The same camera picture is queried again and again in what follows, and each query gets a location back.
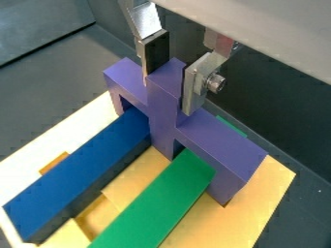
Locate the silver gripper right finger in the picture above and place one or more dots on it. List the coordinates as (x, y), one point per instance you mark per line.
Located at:
(201, 77)

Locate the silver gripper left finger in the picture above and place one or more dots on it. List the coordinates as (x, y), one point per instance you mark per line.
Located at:
(151, 36)

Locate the purple m-shaped block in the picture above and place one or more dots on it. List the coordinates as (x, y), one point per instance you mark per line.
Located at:
(155, 94)

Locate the yellow white slotted board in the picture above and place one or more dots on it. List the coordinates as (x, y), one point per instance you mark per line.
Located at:
(211, 225)

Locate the green rectangular block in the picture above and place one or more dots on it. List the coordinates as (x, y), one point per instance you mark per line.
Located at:
(152, 215)

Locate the blue rectangular block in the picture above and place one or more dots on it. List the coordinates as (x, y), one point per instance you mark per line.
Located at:
(68, 187)

